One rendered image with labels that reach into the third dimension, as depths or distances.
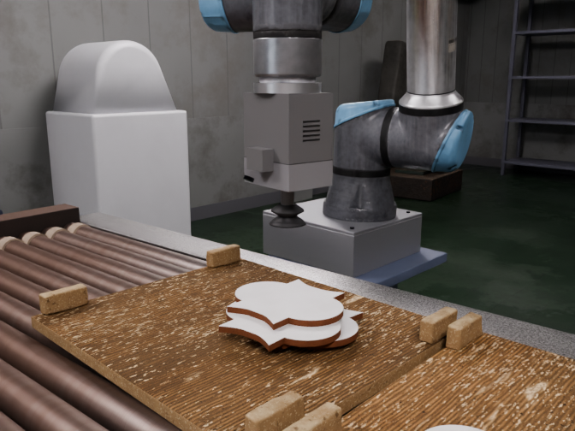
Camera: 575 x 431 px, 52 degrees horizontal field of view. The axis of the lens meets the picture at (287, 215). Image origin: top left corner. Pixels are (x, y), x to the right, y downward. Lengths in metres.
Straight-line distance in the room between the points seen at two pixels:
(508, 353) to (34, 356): 0.53
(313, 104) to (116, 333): 0.35
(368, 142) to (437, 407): 0.65
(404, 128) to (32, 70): 3.59
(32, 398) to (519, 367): 0.50
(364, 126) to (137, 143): 2.89
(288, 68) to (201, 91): 4.59
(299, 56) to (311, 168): 0.12
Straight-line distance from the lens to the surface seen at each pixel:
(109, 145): 3.80
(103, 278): 0.98
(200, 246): 1.13
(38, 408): 0.64
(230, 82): 5.42
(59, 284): 0.99
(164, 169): 4.04
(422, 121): 1.07
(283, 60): 0.63
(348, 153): 1.14
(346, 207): 1.15
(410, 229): 1.23
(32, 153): 4.44
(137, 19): 4.87
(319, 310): 0.68
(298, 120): 0.62
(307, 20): 0.64
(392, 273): 1.13
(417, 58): 1.07
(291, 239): 1.17
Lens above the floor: 1.23
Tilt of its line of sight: 13 degrees down
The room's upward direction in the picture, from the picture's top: straight up
